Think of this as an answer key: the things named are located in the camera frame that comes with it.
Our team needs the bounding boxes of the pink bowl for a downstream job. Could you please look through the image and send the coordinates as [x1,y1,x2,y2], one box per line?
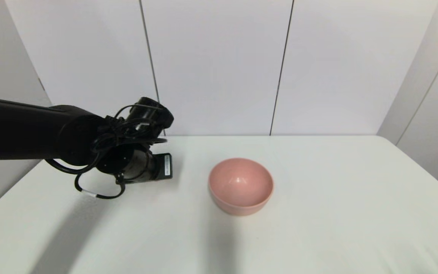
[208,158,274,216]

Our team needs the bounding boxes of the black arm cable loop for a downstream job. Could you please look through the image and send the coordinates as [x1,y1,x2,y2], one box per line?
[44,104,168,199]

